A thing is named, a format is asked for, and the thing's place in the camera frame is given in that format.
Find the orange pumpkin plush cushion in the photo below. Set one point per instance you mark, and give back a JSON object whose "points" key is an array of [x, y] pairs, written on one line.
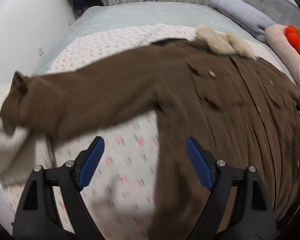
{"points": [[293, 36]]}

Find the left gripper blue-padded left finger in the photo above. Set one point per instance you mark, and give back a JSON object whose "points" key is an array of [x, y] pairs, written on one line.
{"points": [[37, 216]]}

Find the cream white folded garment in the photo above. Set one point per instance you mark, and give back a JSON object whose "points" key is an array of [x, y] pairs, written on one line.
{"points": [[20, 150]]}

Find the pink pillow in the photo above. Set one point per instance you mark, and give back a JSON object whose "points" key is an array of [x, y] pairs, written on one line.
{"points": [[279, 44]]}

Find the light grey bed cover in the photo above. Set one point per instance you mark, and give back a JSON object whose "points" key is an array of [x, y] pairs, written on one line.
{"points": [[104, 31]]}

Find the grey quilted headboard pillow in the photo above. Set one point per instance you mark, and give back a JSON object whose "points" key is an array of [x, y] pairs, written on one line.
{"points": [[281, 12]]}

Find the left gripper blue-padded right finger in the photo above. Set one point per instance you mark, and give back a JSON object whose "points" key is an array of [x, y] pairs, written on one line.
{"points": [[252, 215]]}

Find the folded lavender grey blanket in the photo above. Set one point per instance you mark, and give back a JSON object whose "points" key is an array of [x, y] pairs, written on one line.
{"points": [[246, 16]]}

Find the brown coat with fur collar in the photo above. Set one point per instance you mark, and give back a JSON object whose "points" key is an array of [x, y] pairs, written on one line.
{"points": [[242, 110]]}

